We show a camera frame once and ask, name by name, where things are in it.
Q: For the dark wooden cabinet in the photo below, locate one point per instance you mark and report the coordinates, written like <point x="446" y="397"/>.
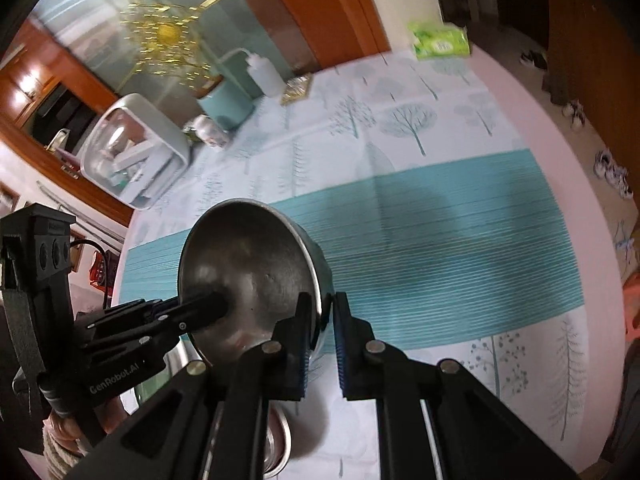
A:
<point x="600" y="35"/>

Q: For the orange wooden wall cabinet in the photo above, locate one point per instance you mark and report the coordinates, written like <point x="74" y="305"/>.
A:
<point x="30" y="80"/>

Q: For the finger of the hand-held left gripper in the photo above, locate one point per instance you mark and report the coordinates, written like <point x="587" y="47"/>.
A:
<point x="140" y="306"/>
<point x="200" y="307"/>

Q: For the red crate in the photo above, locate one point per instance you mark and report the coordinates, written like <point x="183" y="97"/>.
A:
<point x="100" y="272"/>

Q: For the green tissue pack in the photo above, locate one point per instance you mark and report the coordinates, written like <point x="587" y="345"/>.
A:
<point x="440" y="42"/>

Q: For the teal cylindrical container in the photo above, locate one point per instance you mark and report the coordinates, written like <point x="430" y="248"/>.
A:
<point x="225" y="105"/>

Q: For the brown wooden door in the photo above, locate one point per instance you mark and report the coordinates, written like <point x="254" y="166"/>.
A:
<point x="340" y="10"/>

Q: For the white sneakers pair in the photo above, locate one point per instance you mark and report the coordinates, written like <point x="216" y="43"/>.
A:
<point x="612" y="172"/>

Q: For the white pill bottle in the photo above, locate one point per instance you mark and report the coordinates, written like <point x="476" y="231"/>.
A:
<point x="210" y="130"/>

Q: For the tree print tablecloth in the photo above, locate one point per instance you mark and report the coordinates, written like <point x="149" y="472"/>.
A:
<point x="450" y="235"/>

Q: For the stainless steel bowl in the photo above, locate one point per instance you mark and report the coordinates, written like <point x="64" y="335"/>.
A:
<point x="240" y="260"/>
<point x="277" y="435"/>

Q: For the gold starburst decoration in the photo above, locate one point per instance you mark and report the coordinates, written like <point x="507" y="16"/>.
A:
<point x="167" y="35"/>

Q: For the clear plastic storage box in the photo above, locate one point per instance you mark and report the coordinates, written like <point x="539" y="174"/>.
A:
<point x="160" y="135"/>

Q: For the gold glass tray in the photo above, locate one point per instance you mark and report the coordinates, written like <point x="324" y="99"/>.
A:
<point x="297" y="89"/>

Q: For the person's left hand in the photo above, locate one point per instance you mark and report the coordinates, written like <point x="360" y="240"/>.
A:
<point x="60" y="440"/>

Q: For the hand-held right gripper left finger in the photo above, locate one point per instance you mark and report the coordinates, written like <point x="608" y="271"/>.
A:
<point x="301" y="350"/>

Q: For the black and white sneaker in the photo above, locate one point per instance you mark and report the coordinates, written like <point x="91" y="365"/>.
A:
<point x="534" y="59"/>
<point x="575" y="115"/>

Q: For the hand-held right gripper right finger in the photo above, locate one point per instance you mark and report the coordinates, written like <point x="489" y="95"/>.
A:
<point x="341" y="350"/>

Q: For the translucent plastic squeeze bottle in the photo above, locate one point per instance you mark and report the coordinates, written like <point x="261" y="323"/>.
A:
<point x="265" y="77"/>

